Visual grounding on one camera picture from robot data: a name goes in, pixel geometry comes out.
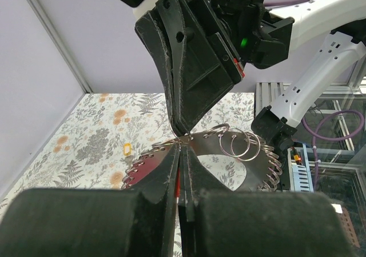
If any yellow tag key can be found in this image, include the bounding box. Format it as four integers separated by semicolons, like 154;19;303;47
123;143;132;156

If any small split key ring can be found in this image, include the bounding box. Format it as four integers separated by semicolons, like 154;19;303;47
169;117;189;146

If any red tag key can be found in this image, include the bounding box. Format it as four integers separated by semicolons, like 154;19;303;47
175;168;180;204

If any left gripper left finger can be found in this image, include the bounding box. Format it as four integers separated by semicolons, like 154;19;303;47
1;147;179;256

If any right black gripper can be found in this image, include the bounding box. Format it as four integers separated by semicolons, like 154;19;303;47
135;0;295;134

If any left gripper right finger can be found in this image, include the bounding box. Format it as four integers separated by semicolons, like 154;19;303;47
179;147;356;256

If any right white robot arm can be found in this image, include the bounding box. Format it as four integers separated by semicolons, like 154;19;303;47
130;0;365;152

